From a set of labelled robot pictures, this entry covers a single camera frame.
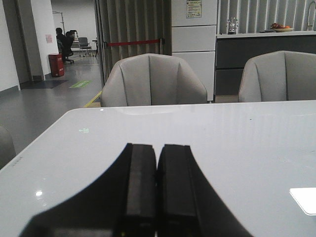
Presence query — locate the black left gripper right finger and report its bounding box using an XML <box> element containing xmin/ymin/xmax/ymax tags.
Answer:
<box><xmin>157</xmin><ymin>145</ymin><xmax>251</xmax><ymax>237</ymax></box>

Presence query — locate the red barrier belt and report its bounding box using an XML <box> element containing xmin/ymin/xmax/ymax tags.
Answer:
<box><xmin>105</xmin><ymin>38</ymin><xmax>164</xmax><ymax>47</ymax></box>

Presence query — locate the left grey upholstered chair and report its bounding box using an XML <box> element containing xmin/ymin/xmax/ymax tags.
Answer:
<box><xmin>101</xmin><ymin>53</ymin><xmax>207</xmax><ymax>107</ymax></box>

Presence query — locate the white tall cabinet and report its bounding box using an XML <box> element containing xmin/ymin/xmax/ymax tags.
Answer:
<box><xmin>171</xmin><ymin>0</ymin><xmax>217</xmax><ymax>101</ymax></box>

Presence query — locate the dark grey counter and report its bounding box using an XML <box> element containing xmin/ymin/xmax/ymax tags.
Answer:
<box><xmin>214</xmin><ymin>31</ymin><xmax>316</xmax><ymax>96</ymax></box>

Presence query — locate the fruit bowl on counter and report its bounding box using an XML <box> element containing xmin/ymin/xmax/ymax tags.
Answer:
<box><xmin>270</xmin><ymin>23</ymin><xmax>293</xmax><ymax>33</ymax></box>

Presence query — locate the poster on cabinet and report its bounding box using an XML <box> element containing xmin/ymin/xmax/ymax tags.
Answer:
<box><xmin>186</xmin><ymin>0</ymin><xmax>202</xmax><ymax>19</ymax></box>

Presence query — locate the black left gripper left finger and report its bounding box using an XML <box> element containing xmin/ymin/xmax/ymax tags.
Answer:
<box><xmin>20</xmin><ymin>143</ymin><xmax>156</xmax><ymax>237</ymax></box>

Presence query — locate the pink wall notice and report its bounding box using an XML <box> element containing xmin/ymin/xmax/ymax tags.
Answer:
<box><xmin>45</xmin><ymin>34</ymin><xmax>53</xmax><ymax>43</ymax></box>

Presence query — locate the seated person in black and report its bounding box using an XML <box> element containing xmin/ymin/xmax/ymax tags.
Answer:
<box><xmin>56</xmin><ymin>28</ymin><xmax>73</xmax><ymax>63</ymax></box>

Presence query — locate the grey office chair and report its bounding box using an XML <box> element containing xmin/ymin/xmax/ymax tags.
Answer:
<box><xmin>78</xmin><ymin>37</ymin><xmax>92</xmax><ymax>57</ymax></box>

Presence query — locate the red trash bin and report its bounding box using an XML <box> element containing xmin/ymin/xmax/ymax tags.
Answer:
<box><xmin>48</xmin><ymin>54</ymin><xmax>64</xmax><ymax>77</ymax></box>

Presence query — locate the grey upholstered chair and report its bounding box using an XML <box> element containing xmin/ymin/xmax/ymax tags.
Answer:
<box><xmin>101</xmin><ymin>53</ymin><xmax>207</xmax><ymax>107</ymax></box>
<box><xmin>238</xmin><ymin>51</ymin><xmax>316</xmax><ymax>102</ymax></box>

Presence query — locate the right grey upholstered chair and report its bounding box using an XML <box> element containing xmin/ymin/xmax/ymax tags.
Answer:
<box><xmin>238</xmin><ymin>51</ymin><xmax>316</xmax><ymax>102</ymax></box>

